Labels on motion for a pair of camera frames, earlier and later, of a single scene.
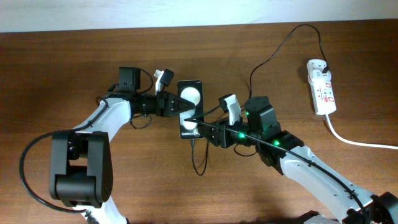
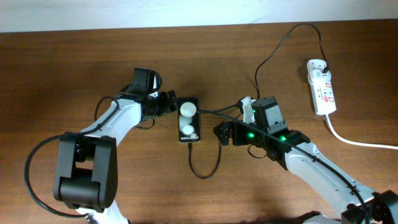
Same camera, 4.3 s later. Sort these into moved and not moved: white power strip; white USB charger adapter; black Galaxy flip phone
Moved: black Galaxy flip phone
Not moved: white power strip; white USB charger adapter
